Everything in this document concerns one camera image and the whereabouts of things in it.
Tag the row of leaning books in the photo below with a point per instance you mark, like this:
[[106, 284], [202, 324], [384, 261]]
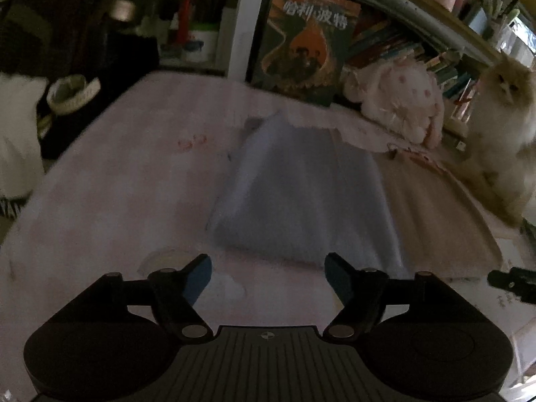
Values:
[[377, 37]]

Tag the white pen cup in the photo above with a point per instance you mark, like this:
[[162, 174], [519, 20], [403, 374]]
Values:
[[203, 46]]

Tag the striped cloth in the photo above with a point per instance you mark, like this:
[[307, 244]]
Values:
[[10, 207]]

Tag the black bag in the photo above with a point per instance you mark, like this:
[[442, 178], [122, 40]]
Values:
[[125, 71]]

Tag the pink plush toy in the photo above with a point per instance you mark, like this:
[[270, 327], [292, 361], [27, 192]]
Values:
[[398, 96]]

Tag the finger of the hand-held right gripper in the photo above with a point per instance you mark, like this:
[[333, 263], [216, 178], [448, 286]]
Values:
[[508, 280]]

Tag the dark illustrated book box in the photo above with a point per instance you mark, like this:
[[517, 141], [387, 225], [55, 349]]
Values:
[[301, 50]]

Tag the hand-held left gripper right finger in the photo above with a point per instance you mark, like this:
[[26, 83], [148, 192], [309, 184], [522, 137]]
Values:
[[337, 277]]

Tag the white fluffy fabric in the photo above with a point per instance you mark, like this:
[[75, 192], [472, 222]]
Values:
[[19, 134]]

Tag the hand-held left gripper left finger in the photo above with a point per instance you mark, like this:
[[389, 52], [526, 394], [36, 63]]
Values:
[[197, 277]]

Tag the bookshelf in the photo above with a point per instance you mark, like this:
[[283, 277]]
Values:
[[418, 13]]

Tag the dark brown cloth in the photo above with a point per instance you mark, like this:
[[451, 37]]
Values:
[[50, 21]]

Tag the blue cloth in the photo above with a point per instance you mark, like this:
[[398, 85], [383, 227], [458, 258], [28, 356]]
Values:
[[301, 192]]

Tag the pink bed sheet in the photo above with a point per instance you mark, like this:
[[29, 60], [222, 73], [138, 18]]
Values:
[[125, 201]]

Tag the beige cloth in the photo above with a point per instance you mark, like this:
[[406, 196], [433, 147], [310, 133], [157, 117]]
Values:
[[431, 217]]

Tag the fluffy cream cat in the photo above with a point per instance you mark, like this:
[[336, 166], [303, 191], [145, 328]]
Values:
[[498, 134]]

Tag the colourful upright books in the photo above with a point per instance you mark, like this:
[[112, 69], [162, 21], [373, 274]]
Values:
[[498, 12]]

